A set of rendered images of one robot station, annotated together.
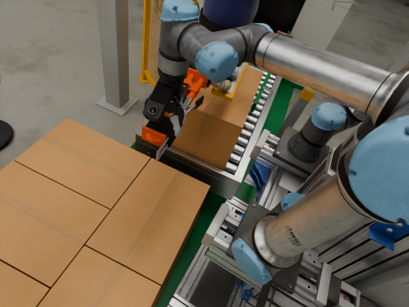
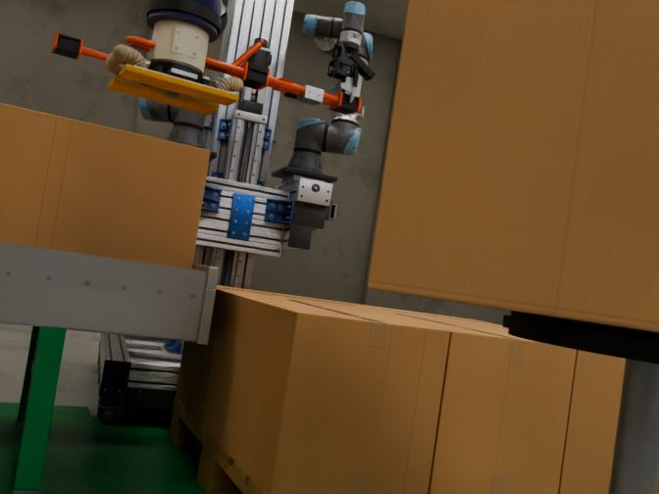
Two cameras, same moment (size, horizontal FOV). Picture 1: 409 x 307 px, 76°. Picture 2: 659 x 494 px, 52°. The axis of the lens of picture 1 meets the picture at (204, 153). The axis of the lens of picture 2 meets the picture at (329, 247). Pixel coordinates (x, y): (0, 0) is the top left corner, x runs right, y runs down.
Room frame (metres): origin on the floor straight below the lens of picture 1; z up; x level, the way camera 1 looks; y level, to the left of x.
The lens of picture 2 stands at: (1.80, 2.13, 0.62)
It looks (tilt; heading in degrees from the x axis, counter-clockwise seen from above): 3 degrees up; 237
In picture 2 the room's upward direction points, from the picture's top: 8 degrees clockwise
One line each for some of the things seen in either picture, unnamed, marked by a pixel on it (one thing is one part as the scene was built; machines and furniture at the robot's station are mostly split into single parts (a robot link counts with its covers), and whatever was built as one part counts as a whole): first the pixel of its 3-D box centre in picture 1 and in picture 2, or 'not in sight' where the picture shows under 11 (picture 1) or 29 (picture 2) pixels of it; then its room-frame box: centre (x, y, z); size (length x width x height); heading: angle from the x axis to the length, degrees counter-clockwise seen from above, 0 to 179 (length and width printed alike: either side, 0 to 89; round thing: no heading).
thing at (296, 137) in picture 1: (308, 142); (186, 137); (0.89, -0.41, 1.09); 0.15 x 0.15 x 0.10
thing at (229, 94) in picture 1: (232, 74); (165, 92); (1.13, -0.01, 1.14); 0.34 x 0.10 x 0.05; 174
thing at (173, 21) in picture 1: (179, 30); (353, 20); (0.55, 0.14, 1.54); 0.09 x 0.08 x 0.11; 55
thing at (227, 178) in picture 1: (187, 159); (184, 271); (1.01, 0.09, 0.58); 0.70 x 0.03 x 0.06; 81
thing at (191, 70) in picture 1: (200, 73); (252, 76); (0.89, 0.11, 1.24); 0.10 x 0.08 x 0.06; 84
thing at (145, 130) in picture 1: (159, 128); (345, 103); (0.54, 0.15, 1.24); 0.08 x 0.07 x 0.05; 174
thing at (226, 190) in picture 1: (184, 169); (180, 304); (1.01, 0.09, 0.48); 0.70 x 0.03 x 0.15; 81
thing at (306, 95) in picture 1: (277, 142); not in sight; (1.50, -0.49, 0.50); 0.07 x 0.07 x 1.00; 81
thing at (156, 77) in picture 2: not in sight; (180, 81); (1.15, 0.18, 1.14); 0.34 x 0.10 x 0.05; 174
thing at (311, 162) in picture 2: not in sight; (305, 162); (0.41, -0.29, 1.09); 0.15 x 0.15 x 0.10
